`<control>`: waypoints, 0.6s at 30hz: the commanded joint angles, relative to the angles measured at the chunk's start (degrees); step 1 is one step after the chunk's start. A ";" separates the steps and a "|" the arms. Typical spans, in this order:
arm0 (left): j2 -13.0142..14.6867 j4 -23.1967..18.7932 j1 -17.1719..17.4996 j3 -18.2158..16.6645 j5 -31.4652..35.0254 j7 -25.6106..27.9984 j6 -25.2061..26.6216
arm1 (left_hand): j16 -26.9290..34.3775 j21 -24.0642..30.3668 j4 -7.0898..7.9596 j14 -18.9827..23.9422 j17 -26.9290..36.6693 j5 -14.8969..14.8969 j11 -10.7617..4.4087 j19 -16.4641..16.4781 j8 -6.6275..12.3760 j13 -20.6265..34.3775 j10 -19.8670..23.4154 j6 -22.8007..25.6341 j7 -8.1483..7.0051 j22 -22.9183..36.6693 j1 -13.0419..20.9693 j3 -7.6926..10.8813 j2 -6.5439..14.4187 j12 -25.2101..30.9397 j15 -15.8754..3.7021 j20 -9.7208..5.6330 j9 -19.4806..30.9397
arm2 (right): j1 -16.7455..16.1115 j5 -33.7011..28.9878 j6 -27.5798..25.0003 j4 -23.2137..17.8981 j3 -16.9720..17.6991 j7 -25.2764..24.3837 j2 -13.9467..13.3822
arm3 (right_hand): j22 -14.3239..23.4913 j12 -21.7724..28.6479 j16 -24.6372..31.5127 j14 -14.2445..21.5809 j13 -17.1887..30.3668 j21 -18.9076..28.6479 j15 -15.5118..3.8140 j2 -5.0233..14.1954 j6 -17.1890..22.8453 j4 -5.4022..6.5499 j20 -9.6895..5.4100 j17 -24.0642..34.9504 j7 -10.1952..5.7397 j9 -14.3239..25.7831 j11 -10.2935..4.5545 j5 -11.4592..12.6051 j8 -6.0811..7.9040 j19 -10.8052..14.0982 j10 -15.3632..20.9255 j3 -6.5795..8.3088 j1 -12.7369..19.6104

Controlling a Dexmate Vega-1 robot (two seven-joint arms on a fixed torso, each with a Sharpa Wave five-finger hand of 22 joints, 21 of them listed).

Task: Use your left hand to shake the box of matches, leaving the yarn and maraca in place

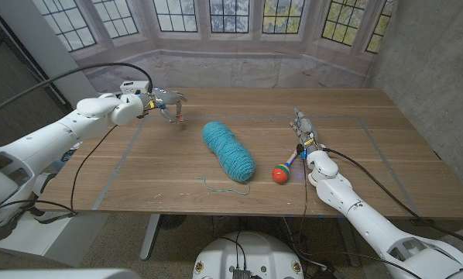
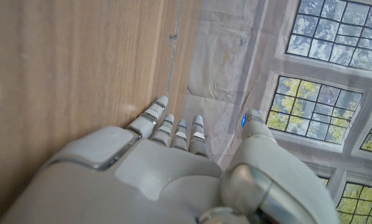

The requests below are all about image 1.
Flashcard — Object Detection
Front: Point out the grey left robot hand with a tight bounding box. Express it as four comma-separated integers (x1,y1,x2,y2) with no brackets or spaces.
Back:
140,87,188,125

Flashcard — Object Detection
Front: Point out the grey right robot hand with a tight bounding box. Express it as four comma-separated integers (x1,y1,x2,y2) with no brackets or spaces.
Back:
289,107,324,154

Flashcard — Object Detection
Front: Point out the red striped wooden maraca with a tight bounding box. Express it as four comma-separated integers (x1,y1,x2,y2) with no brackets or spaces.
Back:
271,150,299,184

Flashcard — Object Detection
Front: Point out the teal yarn skein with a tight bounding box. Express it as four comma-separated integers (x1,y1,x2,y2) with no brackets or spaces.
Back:
195,121,256,196

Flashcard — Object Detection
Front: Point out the white power strip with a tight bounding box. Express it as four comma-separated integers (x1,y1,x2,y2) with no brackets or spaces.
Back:
119,80,152,95

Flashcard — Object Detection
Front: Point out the printed window backdrop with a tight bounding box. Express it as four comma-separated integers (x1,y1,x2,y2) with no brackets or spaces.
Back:
32,0,398,95

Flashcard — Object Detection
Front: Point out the blue storage bin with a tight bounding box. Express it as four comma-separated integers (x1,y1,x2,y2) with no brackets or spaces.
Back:
51,142,81,171

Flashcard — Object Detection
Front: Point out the grey metal table leg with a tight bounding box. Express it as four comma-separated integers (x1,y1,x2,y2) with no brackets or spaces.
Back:
139,214,163,261
336,217,361,267

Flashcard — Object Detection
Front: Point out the black round floor fan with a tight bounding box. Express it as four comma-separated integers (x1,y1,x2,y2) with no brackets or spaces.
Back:
159,214,188,230

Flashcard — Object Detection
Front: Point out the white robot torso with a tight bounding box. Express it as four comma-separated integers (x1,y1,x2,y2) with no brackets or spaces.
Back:
192,231,305,279

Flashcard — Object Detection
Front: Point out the grey black sneaker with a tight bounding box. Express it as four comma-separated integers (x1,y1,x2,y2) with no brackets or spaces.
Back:
0,224,23,242
32,208,77,225

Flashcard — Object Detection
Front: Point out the white floor platform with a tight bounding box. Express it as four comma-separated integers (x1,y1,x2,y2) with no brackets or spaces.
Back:
0,172,111,268

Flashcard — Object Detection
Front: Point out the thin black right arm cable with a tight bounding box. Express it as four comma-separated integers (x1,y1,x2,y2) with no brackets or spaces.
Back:
293,153,424,279

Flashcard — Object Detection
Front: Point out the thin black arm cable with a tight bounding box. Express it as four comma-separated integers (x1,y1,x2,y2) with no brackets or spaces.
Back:
293,153,424,279
0,123,119,216

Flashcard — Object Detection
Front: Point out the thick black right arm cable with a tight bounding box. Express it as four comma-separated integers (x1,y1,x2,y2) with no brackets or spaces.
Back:
322,146,463,257

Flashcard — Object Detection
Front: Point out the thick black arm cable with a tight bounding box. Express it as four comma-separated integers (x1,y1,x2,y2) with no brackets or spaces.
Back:
0,62,154,119
322,146,463,257

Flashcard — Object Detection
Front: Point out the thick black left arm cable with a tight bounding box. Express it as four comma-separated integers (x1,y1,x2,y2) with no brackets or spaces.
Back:
0,62,154,119

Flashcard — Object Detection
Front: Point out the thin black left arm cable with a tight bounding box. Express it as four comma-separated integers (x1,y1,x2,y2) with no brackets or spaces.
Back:
0,123,119,216

